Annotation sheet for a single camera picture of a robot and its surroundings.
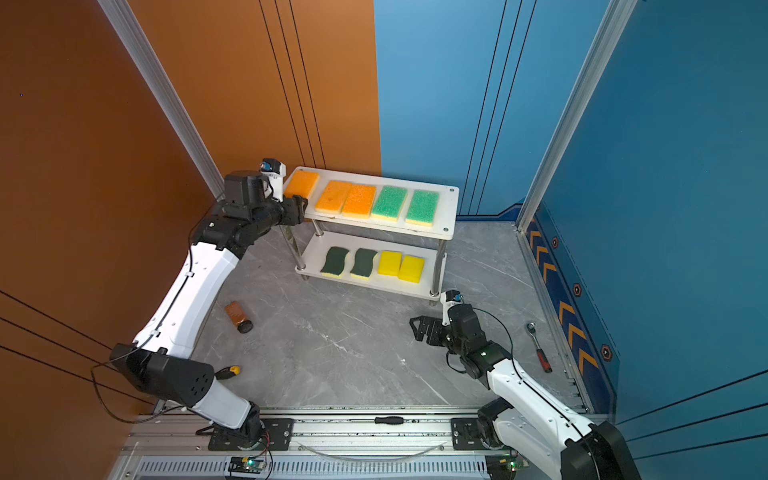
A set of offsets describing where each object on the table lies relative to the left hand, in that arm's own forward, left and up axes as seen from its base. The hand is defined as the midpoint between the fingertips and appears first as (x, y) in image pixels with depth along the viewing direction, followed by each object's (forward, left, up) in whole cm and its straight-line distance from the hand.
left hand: (296, 196), depth 75 cm
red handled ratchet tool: (-18, -67, -36) cm, 78 cm away
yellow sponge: (-1, -31, -30) cm, 43 cm away
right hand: (-21, -33, -28) cm, 48 cm away
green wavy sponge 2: (+3, -5, -30) cm, 31 cm away
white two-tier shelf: (+22, -17, -36) cm, 45 cm away
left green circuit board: (-52, +10, -39) cm, 66 cm away
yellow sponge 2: (+2, -24, -30) cm, 38 cm away
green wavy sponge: (0, -15, -29) cm, 33 cm away
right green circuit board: (-52, -52, -38) cm, 83 cm away
